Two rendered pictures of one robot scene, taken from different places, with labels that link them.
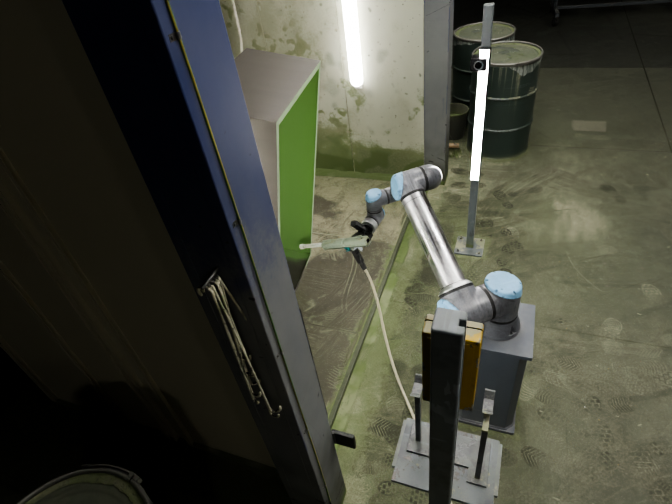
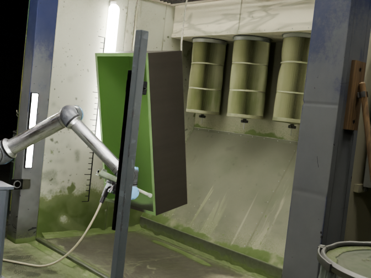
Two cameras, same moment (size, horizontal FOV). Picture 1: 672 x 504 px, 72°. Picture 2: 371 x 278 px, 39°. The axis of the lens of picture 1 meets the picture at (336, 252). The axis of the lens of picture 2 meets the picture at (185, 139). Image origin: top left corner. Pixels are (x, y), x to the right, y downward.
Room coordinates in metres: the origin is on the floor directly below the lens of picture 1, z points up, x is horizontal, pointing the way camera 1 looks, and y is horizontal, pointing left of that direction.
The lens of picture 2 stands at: (3.81, -3.34, 1.26)
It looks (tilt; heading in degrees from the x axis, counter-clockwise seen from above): 3 degrees down; 112
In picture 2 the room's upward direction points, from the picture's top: 6 degrees clockwise
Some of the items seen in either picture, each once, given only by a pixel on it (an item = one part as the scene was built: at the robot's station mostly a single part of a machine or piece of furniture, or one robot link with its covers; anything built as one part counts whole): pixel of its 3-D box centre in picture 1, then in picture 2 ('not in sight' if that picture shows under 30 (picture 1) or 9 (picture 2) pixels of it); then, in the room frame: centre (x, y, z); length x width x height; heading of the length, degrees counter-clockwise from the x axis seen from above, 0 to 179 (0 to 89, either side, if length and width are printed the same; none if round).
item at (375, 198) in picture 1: (375, 200); (131, 175); (2.19, -0.27, 0.79); 0.12 x 0.09 x 0.12; 104
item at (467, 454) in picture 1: (449, 429); not in sight; (0.70, -0.25, 0.95); 0.26 x 0.15 x 0.32; 64
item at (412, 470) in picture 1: (446, 461); not in sight; (0.68, -0.24, 0.78); 0.31 x 0.23 x 0.01; 64
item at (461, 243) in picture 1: (469, 246); not in sight; (2.55, -0.98, 0.01); 0.20 x 0.20 x 0.01; 64
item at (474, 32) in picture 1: (484, 32); not in sight; (4.56, -1.73, 0.86); 0.54 x 0.54 x 0.01
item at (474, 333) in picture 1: (450, 365); not in sight; (0.60, -0.21, 1.42); 0.12 x 0.06 x 0.26; 64
